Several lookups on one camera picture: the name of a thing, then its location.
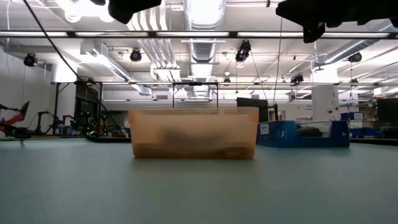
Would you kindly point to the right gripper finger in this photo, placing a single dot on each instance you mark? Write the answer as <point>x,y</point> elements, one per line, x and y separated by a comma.
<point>292,11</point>

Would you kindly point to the black background robot arm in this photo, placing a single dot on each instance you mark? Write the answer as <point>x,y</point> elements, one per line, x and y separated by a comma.
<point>57,119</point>

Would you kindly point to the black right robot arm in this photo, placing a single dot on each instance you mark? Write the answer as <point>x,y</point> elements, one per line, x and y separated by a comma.
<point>370,11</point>

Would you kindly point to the background robot arm with lights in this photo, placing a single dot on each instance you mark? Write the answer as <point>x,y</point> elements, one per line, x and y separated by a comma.
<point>85,124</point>

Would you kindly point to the black ceiling-hung fixture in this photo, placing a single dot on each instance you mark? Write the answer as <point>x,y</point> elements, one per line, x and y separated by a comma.
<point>297,78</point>
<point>355,57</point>
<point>136,55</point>
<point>29,59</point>
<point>243,51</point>

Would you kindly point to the white building column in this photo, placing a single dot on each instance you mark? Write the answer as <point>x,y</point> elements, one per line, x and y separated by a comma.
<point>325,99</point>

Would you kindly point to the black computer monitor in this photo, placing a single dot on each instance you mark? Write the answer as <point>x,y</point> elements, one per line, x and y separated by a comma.
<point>388,110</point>
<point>252,109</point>

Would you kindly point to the blue storage box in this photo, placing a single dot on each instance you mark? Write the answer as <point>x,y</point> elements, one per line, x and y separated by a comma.
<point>357,116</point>

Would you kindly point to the orange translucent plastic bin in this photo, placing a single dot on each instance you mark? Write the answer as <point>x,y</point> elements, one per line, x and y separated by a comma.
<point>146,124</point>

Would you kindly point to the dark rounded object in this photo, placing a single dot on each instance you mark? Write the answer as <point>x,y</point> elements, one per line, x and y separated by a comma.
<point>309,132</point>

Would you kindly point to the blue plastic crate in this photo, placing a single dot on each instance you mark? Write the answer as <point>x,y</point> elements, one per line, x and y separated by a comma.
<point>280,137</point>

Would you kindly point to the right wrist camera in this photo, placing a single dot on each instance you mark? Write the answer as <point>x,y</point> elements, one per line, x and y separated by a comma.
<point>313,32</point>

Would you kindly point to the white rectangular ceiling duct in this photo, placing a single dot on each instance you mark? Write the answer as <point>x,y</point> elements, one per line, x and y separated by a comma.
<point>102,59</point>

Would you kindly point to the overhead frame bar with lights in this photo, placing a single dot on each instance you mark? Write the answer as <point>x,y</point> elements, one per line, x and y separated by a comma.
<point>199,34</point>

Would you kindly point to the silver round ventilation duct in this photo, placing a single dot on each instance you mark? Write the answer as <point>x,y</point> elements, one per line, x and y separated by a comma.
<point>203,49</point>

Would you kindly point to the black background workstation frame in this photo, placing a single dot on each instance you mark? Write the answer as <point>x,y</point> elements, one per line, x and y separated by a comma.
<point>87,105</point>

